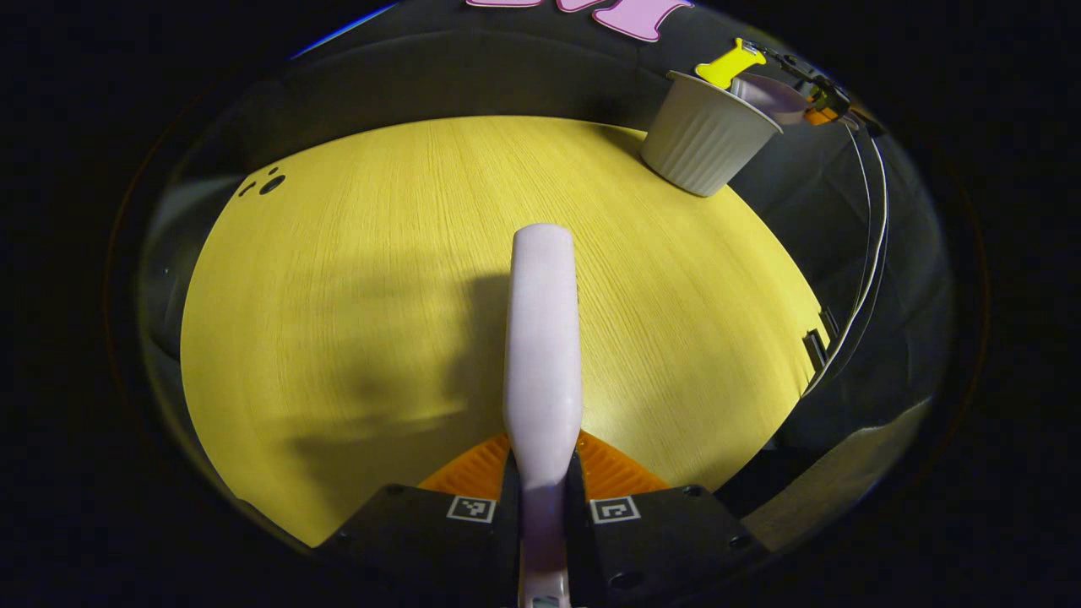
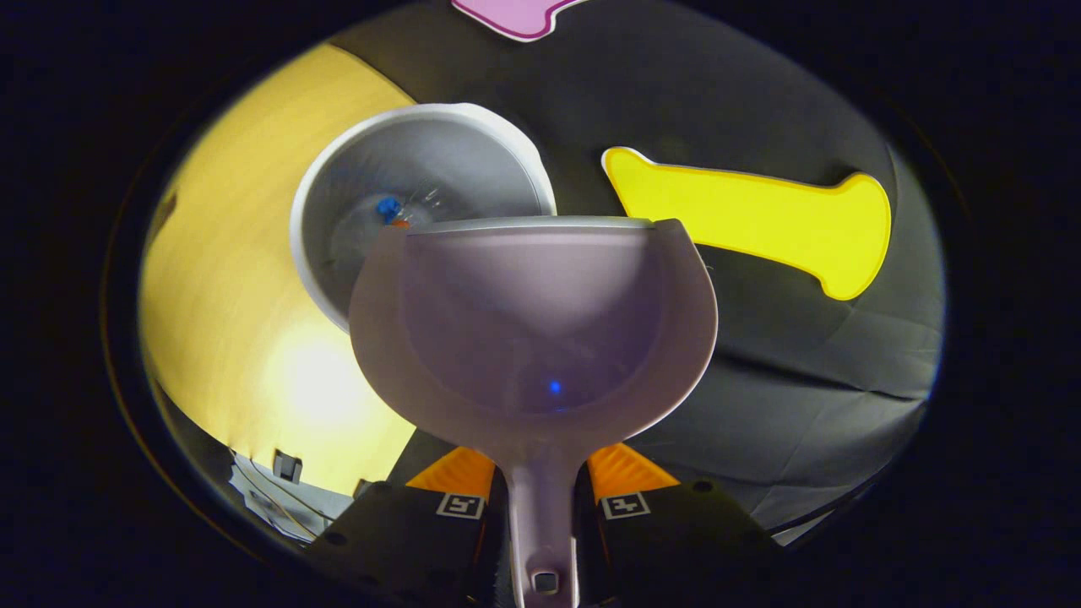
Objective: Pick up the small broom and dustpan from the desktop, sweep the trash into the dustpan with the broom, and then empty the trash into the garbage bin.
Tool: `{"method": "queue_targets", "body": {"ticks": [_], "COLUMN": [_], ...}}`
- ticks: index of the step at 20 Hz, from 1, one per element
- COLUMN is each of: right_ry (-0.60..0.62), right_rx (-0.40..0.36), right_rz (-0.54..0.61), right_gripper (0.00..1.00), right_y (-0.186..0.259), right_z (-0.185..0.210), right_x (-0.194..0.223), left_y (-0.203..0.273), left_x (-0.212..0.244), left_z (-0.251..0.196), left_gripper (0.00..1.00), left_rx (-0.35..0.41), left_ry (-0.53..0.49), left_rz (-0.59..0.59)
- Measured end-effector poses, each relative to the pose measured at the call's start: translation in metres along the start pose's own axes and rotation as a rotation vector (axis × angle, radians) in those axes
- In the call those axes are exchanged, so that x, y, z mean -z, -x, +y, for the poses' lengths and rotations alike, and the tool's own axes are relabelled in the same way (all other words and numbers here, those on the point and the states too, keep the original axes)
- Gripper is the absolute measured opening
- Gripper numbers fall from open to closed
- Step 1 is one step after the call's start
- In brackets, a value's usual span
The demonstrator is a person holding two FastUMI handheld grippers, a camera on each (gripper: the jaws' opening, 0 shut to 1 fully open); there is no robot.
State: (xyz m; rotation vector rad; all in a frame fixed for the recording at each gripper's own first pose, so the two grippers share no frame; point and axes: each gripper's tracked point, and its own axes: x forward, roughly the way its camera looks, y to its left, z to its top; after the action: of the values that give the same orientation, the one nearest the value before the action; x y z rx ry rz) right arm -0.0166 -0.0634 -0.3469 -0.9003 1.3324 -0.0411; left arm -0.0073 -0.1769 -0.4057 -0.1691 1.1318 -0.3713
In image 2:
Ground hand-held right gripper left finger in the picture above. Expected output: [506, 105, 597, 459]
[304, 446, 514, 608]

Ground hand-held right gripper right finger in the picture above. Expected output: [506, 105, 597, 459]
[577, 442, 790, 608]

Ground pale purple dustpan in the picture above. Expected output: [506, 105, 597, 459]
[348, 215, 720, 608]

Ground white ribbed garbage bin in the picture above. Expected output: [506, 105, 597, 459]
[290, 102, 558, 334]

